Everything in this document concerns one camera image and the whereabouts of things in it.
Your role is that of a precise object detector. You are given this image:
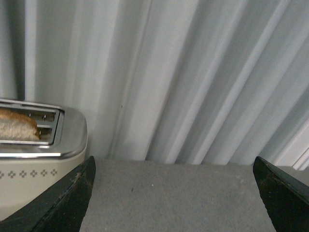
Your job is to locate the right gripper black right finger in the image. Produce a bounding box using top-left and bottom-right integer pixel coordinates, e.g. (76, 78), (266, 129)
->
(253, 156), (309, 232)

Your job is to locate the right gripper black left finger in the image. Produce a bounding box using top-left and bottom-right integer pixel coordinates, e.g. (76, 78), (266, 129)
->
(0, 156), (96, 232)

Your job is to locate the slice of brown bread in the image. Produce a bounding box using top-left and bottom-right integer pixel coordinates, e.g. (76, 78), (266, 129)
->
(0, 109), (40, 141)

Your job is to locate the beige and chrome toaster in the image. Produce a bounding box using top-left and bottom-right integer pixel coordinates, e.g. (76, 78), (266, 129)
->
(0, 99), (88, 220)

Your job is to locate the grey curtain backdrop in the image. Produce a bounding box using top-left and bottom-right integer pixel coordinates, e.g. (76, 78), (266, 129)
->
(0, 0), (309, 170)

